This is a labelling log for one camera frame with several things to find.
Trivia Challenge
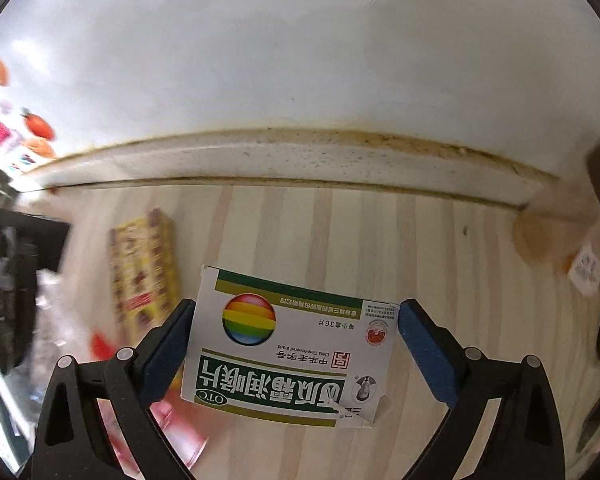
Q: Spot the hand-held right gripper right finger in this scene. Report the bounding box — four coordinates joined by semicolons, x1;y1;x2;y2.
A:
397;298;566;480

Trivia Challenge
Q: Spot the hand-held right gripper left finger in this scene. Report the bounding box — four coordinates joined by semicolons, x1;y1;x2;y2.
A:
30;298;197;480

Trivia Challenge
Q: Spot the white and green medicine box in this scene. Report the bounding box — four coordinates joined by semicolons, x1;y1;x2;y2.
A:
180;265;401;430

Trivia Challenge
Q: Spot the yellow box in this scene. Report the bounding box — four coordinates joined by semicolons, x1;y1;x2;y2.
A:
110;209;181;341

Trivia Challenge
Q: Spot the clear labelled plastic bag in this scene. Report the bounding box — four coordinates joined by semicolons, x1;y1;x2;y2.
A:
30;267;116;361

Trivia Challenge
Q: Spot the wood pattern counter mat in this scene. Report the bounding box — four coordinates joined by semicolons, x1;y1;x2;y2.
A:
20;185;600;480

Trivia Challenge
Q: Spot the clear jar with brown lid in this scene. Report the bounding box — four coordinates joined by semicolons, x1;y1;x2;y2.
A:
511;139;600;267

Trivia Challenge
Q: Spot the black glass gas stove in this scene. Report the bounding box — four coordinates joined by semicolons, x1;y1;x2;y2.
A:
0;160;72;376

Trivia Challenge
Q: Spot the orange fruit wall sticker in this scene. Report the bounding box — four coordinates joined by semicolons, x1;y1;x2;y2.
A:
21;107;57;160

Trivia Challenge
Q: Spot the colourful lettering wall sticker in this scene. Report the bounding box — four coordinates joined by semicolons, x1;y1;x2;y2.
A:
0;57;37;171

